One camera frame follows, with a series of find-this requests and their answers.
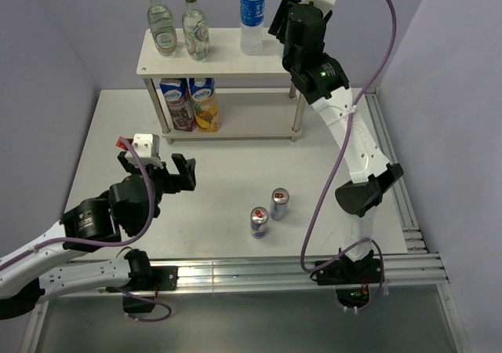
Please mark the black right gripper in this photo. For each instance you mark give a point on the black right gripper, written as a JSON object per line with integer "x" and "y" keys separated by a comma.
{"x": 279, "y": 20}

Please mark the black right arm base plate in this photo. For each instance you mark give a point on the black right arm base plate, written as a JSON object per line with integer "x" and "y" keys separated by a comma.
{"x": 333, "y": 274}

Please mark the silver blue energy drink can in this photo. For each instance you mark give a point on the silver blue energy drink can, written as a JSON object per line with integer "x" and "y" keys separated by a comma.
{"x": 279, "y": 203}

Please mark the white two-tier shelf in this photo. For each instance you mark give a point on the white two-tier shelf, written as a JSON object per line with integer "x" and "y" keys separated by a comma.
{"x": 256, "y": 99}

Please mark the yellow pineapple juice carton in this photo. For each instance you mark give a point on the yellow pineapple juice carton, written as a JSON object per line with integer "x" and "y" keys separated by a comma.
{"x": 204, "y": 101}

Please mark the purple grape juice carton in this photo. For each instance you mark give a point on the purple grape juice carton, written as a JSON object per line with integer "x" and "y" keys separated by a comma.
{"x": 176, "y": 95}

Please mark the aluminium mounting rail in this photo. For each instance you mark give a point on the aluminium mounting rail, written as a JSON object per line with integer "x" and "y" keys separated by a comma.
{"x": 229, "y": 276}

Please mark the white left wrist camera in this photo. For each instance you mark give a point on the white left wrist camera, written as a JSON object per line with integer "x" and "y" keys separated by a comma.
{"x": 146, "y": 147}

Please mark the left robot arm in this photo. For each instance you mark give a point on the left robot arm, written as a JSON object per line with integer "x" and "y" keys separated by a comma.
{"x": 40, "y": 270}

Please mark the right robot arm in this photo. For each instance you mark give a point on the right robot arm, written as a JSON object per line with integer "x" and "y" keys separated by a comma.
{"x": 300, "y": 25}

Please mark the aluminium side rail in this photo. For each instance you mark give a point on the aluminium side rail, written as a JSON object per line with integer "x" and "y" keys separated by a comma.
{"x": 412, "y": 233}

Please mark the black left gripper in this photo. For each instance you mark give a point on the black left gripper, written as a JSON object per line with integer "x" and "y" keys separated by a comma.
{"x": 186, "y": 169}

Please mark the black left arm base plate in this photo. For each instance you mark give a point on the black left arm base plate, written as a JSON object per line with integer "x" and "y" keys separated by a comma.
{"x": 163, "y": 278}

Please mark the water bottle blue label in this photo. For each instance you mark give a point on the water bottle blue label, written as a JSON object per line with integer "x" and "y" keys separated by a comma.
{"x": 252, "y": 21}

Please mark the glass soda bottle green cap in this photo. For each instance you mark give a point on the glass soda bottle green cap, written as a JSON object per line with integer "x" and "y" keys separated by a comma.
{"x": 160, "y": 20}

